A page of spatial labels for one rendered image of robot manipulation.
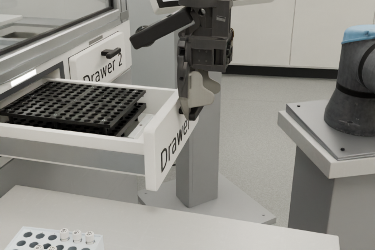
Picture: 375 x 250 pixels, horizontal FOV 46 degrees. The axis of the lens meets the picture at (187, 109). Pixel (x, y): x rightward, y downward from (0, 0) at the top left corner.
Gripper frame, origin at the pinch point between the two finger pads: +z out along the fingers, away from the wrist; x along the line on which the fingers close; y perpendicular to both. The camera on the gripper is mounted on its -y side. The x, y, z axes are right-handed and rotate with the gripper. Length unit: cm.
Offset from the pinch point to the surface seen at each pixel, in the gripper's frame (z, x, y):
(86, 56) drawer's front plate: -1.5, 22.3, -31.0
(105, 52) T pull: -0.3, 30.1, -29.6
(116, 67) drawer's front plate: 7, 39, -31
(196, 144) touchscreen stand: 55, 91, -20
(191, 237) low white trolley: 14.5, -16.4, 5.0
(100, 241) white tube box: 11.1, -24.7, -6.2
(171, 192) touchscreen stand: 87, 99, -34
